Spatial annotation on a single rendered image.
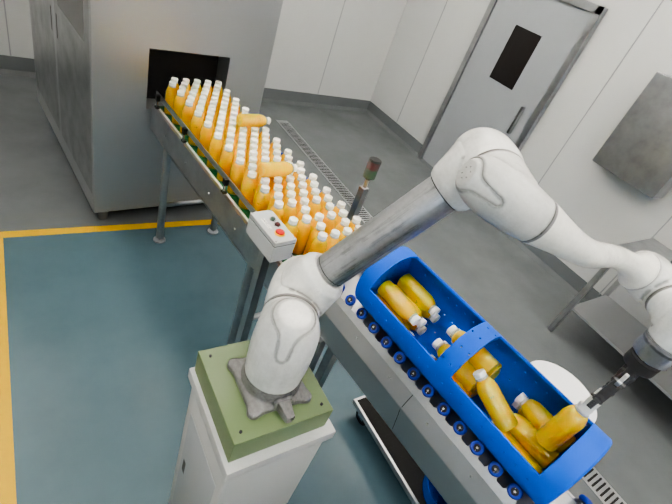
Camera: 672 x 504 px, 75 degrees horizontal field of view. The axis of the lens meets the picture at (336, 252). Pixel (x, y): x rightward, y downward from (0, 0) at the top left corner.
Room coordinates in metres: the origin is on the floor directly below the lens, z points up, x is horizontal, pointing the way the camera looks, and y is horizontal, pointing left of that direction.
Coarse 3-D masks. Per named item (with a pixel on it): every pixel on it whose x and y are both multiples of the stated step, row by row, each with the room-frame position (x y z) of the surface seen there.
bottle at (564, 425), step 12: (564, 408) 0.90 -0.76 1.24; (576, 408) 0.89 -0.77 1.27; (552, 420) 0.89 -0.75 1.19; (564, 420) 0.87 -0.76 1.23; (576, 420) 0.86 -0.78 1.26; (540, 432) 0.88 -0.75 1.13; (552, 432) 0.87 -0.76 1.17; (564, 432) 0.86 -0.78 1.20; (576, 432) 0.86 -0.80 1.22; (540, 444) 0.86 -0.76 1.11; (552, 444) 0.85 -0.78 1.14
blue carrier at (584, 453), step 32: (416, 256) 1.38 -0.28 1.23; (448, 288) 1.27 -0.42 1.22; (384, 320) 1.16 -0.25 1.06; (448, 320) 1.31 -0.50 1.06; (480, 320) 1.22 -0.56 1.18; (416, 352) 1.06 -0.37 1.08; (448, 352) 1.02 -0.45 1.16; (512, 352) 1.14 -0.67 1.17; (448, 384) 0.97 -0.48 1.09; (512, 384) 1.11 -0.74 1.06; (544, 384) 1.06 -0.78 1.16; (480, 416) 0.89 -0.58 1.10; (512, 448) 0.81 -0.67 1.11; (576, 448) 0.80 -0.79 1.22; (608, 448) 0.83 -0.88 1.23; (544, 480) 0.75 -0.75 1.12; (576, 480) 0.74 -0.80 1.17
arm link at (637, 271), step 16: (560, 208) 0.82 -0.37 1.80; (560, 224) 0.79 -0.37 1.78; (528, 240) 0.78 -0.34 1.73; (544, 240) 0.78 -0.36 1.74; (560, 240) 0.79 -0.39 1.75; (576, 240) 0.81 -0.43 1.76; (592, 240) 0.84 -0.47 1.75; (560, 256) 0.81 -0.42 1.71; (576, 256) 0.81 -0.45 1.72; (592, 256) 0.82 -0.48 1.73; (608, 256) 0.87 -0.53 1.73; (624, 256) 0.96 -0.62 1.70; (640, 256) 1.02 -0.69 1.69; (656, 256) 1.03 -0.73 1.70; (624, 272) 0.99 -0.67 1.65; (640, 272) 0.99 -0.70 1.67; (656, 272) 0.98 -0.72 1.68; (640, 288) 0.97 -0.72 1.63; (656, 288) 0.96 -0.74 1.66
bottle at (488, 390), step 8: (488, 376) 1.00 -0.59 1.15; (480, 384) 0.97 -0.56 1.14; (488, 384) 0.96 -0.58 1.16; (496, 384) 0.98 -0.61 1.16; (480, 392) 0.95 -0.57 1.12; (488, 392) 0.95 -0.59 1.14; (496, 392) 0.95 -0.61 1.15; (488, 400) 0.94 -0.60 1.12; (496, 400) 0.94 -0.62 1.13; (504, 400) 0.95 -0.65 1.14; (488, 408) 0.93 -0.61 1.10; (496, 408) 0.92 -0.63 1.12; (504, 408) 0.93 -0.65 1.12; (496, 416) 0.91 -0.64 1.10; (504, 416) 0.91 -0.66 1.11; (512, 416) 0.92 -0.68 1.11; (496, 424) 0.91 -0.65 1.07; (504, 424) 0.90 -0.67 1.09; (512, 424) 0.91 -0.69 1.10
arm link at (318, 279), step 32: (480, 128) 1.02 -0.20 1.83; (448, 160) 0.95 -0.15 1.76; (416, 192) 0.94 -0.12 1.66; (448, 192) 0.91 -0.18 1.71; (384, 224) 0.92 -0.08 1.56; (416, 224) 0.91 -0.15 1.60; (320, 256) 0.94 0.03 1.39; (352, 256) 0.90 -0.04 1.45; (384, 256) 0.92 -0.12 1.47; (288, 288) 0.86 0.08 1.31; (320, 288) 0.87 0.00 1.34
